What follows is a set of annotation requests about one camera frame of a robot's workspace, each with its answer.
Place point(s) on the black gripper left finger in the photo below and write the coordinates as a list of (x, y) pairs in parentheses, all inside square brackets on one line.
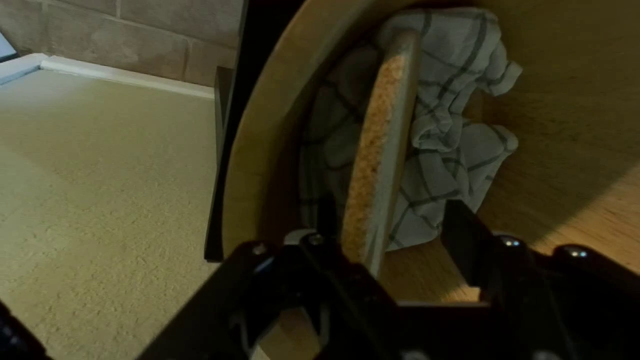
[(340, 301)]

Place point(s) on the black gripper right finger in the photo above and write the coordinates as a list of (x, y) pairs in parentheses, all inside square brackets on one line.
[(476, 252)]

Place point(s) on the zebra pattern wooden bowl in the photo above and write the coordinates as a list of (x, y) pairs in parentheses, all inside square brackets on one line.
[(567, 132)]

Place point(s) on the white checked dish cloth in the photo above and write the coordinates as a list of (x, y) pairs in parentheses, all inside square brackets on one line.
[(453, 152)]

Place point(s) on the white baseboard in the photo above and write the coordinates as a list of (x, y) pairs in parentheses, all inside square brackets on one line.
[(100, 72)]

